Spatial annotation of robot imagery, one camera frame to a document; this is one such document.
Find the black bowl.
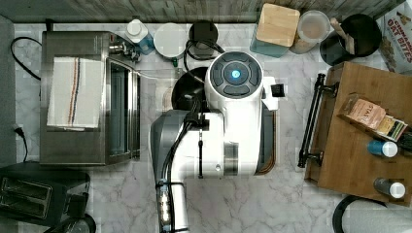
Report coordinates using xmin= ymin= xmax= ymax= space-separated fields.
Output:
xmin=171 ymin=73 xmax=208 ymax=111

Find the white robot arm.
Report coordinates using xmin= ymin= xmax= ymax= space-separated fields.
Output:
xmin=149 ymin=51 xmax=278 ymax=233

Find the stainless steel toaster oven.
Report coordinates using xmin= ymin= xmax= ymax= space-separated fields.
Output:
xmin=40 ymin=31 xmax=140 ymax=166

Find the wooden cutting board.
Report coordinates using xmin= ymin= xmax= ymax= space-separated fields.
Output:
xmin=255 ymin=105 xmax=276 ymax=176

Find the grey mug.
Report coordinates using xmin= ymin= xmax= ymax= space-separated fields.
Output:
xmin=154 ymin=22 xmax=188 ymax=59

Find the black round puck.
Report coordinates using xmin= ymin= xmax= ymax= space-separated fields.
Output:
xmin=188 ymin=20 xmax=219 ymax=43

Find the teal container with bamboo lid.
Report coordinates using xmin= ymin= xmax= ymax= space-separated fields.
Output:
xmin=250 ymin=3 xmax=300 ymax=58

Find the blue bottle with white cap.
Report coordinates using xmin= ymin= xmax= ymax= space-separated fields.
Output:
xmin=125 ymin=19 xmax=155 ymax=55

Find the striped white dish towel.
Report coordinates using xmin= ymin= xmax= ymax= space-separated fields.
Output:
xmin=47 ymin=57 xmax=104 ymax=128

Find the glass jar with white lid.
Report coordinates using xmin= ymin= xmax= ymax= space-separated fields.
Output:
xmin=290 ymin=10 xmax=330 ymax=54

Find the wooden spatula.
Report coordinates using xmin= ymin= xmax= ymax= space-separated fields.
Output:
xmin=329 ymin=17 xmax=355 ymax=54

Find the wooden tea bag box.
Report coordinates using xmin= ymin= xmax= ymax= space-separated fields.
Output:
xmin=338 ymin=93 xmax=408 ymax=143

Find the black utensil holder pot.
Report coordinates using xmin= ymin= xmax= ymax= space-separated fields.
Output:
xmin=320 ymin=14 xmax=382 ymax=66

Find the black toaster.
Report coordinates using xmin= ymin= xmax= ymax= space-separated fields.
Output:
xmin=0 ymin=162 xmax=90 ymax=226

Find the blue spice shaker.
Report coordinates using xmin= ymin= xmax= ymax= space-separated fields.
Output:
xmin=367 ymin=140 xmax=398 ymax=158

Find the grey spice shaker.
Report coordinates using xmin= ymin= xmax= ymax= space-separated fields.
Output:
xmin=373 ymin=178 xmax=406 ymax=199

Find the cinnamon oat bites cereal box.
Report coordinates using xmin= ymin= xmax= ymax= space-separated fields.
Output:
xmin=378 ymin=0 xmax=412 ymax=75

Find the bamboo tray with black handle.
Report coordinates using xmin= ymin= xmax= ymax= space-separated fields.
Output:
xmin=305 ymin=62 xmax=412 ymax=207

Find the black power cable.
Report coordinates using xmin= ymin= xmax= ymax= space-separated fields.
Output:
xmin=10 ymin=36 xmax=43 ymax=82

